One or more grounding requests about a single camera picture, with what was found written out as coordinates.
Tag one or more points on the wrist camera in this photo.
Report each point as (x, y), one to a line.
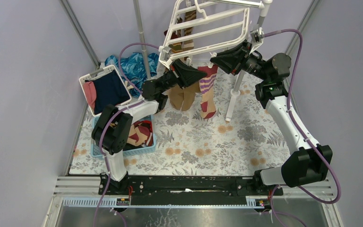
(257, 36)
(164, 56)

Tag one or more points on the tan ribbed sock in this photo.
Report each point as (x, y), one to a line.
(188, 95)

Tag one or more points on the silver drying rack stand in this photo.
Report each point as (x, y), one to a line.
(258, 12)

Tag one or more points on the blue laundry basket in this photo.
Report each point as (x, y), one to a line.
(129, 149)

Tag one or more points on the blue patterned cloth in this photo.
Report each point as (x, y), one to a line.
(134, 69)

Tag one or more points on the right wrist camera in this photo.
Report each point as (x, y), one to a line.
(257, 36)

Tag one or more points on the white sock hanger frame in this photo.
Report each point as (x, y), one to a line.
(206, 29)

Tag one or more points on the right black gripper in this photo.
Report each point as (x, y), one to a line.
(232, 61)

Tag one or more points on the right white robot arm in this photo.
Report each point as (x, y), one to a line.
(308, 158)

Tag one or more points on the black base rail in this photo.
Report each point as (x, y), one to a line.
(157, 190)

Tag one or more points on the red striped sock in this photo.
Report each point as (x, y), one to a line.
(206, 84)

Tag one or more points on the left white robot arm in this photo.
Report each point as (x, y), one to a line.
(113, 126)

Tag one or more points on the white laundry basket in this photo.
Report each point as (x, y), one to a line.
(96, 75)

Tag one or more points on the pile of socks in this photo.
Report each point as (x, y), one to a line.
(141, 134)

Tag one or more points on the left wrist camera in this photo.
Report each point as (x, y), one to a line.
(164, 56)

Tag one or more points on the pink cloth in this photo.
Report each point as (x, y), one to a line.
(90, 94)

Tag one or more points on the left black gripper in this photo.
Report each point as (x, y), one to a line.
(178, 76)

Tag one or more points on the dark navy cloth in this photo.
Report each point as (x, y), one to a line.
(110, 91)

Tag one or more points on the brown patterned hanging sock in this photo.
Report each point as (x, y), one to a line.
(189, 44)

